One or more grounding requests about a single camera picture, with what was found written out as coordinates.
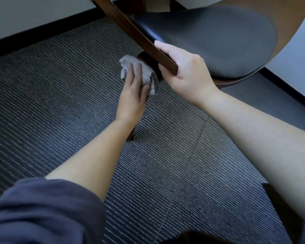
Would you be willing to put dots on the small dark wooden chair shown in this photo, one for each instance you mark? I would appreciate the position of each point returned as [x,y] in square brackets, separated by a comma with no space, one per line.
[284,213]

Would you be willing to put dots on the person's right forearm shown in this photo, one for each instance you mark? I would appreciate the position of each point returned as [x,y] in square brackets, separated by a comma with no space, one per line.
[264,144]

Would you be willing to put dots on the person's left hand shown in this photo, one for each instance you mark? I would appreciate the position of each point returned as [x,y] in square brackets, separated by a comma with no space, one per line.
[132,101]

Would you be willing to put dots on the wooden chair with black cushion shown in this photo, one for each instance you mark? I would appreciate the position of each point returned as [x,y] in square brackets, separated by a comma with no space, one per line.
[218,40]

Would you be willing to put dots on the person's right hand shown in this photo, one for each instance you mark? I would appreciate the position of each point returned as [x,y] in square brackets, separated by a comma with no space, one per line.
[193,76]

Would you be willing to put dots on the black trousers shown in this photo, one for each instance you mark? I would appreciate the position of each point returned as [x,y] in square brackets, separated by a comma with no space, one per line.
[195,237]

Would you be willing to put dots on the light blue cleaning cloth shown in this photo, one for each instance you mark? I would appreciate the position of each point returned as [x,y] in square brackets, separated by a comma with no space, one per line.
[146,71]

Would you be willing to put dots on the person's left forearm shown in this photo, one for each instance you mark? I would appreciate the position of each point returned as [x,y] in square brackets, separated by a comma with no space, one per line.
[96,160]

